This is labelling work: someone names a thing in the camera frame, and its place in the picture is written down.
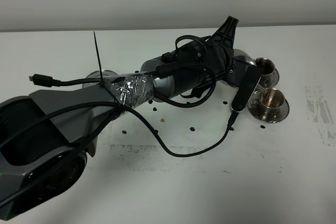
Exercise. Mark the teapot saucer stainless steel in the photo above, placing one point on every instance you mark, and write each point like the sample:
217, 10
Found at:
96, 74

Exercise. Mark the stainless steel teacup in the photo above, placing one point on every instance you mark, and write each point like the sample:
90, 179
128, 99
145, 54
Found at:
266, 66
268, 103

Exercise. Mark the near stainless steel saucer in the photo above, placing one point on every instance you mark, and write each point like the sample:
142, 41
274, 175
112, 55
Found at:
275, 118

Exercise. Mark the left camera cable black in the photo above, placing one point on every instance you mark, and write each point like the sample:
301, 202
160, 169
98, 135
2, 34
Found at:
181, 131

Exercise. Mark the far stainless steel saucer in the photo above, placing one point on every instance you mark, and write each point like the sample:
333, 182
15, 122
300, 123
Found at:
269, 80

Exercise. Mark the near stainless steel teacup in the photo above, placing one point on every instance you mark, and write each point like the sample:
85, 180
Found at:
268, 103

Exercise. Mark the far stainless steel teacup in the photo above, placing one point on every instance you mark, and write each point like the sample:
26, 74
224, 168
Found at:
266, 66

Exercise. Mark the black cable tie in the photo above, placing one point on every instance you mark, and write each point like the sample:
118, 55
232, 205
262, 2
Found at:
97, 53

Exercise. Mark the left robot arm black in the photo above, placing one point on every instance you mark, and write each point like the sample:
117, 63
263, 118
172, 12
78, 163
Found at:
47, 136

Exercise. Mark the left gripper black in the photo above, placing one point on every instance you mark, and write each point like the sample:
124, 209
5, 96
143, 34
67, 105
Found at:
216, 52

